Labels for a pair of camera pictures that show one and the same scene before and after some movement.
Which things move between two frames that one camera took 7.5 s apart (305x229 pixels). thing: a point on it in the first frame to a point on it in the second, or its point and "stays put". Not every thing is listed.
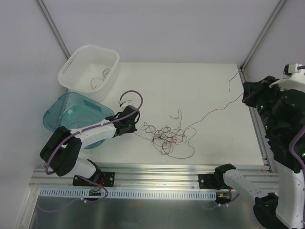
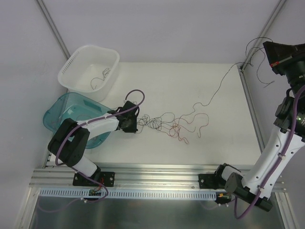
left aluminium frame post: [52, 23] stays put
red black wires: [173, 139] to [176, 126]
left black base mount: [104, 179] stays put
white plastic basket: [90, 71] stays put
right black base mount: [212, 181] stays put
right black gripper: [249, 94] to [282, 59]
